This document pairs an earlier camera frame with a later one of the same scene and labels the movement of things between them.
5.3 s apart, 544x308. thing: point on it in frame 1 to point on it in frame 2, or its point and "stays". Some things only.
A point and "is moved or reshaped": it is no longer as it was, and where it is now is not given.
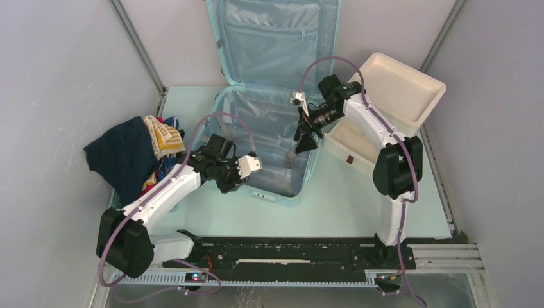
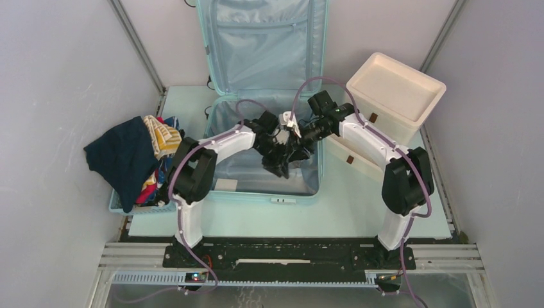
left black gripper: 235,183 to 279,165
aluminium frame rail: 460,258 stays
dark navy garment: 123,157 stays
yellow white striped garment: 167,139 stays
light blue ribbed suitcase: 267,51 is moved or reshaped
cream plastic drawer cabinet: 407,101 stays
